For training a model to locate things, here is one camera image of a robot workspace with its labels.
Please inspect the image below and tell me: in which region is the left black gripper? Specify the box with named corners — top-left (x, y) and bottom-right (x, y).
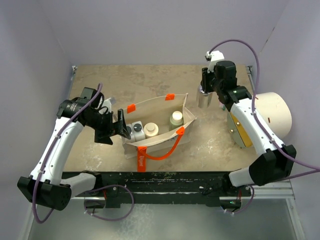
top-left (86, 109), bottom-right (130, 145)

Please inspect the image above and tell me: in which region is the large white cylinder toy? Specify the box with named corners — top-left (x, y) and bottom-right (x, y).
top-left (226, 91), bottom-right (293, 150)

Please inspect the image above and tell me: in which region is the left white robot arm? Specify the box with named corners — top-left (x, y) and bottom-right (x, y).
top-left (17, 85), bottom-right (130, 211)

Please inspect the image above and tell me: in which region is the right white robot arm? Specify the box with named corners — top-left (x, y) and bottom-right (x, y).
top-left (198, 60), bottom-right (297, 196)

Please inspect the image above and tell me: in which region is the cream jar round lid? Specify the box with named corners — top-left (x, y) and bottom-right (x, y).
top-left (143, 122), bottom-right (159, 138)

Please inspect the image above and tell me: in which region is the clear bottle white cap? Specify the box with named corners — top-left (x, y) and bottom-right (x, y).
top-left (196, 85), bottom-right (213, 109)

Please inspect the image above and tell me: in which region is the beige canvas tote bag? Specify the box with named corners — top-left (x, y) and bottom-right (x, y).
top-left (122, 93), bottom-right (197, 173)

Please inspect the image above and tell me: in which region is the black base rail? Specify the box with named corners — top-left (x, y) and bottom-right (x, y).
top-left (76, 171), bottom-right (251, 208)

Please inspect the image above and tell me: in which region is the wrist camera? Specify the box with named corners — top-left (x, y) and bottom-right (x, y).
top-left (98, 97), bottom-right (116, 114)
top-left (205, 50), bottom-right (225, 73)

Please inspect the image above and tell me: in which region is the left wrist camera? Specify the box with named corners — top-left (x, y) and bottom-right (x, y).
top-left (98, 97), bottom-right (116, 114)

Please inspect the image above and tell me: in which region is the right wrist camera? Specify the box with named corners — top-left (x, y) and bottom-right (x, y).
top-left (205, 50), bottom-right (225, 73)

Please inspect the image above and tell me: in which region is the white bottle black cap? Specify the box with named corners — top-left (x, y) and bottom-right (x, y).
top-left (131, 121), bottom-right (146, 142)
top-left (125, 123), bottom-right (136, 143)

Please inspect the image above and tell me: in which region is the aluminium frame rail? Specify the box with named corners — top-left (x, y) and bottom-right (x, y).
top-left (253, 180), bottom-right (295, 199)

